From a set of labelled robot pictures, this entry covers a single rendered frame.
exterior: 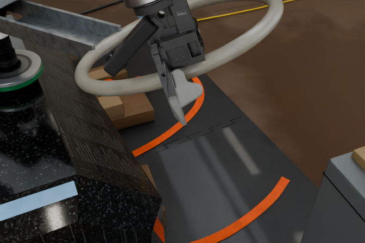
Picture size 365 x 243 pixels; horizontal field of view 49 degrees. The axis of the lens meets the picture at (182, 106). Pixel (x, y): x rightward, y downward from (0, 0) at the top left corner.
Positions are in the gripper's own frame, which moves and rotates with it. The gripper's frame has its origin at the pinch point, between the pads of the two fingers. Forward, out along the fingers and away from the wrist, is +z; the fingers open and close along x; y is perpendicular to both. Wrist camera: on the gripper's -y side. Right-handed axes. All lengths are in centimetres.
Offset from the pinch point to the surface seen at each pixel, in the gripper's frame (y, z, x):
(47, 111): -50, 10, 44
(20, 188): -50, 16, 14
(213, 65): 7.8, -5.9, -0.1
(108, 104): -67, 53, 134
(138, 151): -57, 80, 119
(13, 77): -60, -1, 53
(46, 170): -45, 17, 20
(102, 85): -13.5, -7.5, 3.3
